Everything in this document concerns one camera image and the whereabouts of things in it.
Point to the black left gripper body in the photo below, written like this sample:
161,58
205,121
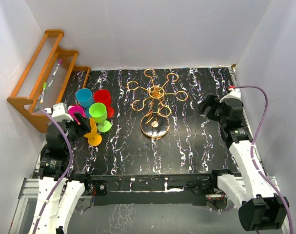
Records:
75,129

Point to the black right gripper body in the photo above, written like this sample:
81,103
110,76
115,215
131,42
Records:
216,110

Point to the green wine glass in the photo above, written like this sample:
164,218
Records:
98,113

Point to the orange wine glass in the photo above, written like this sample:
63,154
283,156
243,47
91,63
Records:
94,139

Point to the pink wine glass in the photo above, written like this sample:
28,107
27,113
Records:
74,108

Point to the blue wine glass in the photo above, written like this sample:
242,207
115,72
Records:
84,97

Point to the red wine glass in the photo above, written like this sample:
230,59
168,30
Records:
103,96

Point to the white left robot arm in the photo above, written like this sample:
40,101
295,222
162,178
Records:
59,188

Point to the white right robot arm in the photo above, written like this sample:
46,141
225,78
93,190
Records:
256,198

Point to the wooden tiered shelf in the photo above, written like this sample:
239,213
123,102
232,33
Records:
26,94

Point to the green capped marker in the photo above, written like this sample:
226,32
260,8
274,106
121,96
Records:
43,92

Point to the purple capped marker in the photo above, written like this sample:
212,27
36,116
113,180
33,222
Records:
57,67

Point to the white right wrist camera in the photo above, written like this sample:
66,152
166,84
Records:
233,92

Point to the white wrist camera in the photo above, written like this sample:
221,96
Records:
59,112
233,92

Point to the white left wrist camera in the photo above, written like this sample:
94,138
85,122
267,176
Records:
59,112

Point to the gold wire glass rack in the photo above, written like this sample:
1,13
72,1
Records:
155,122

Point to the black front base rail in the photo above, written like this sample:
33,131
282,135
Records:
194,189

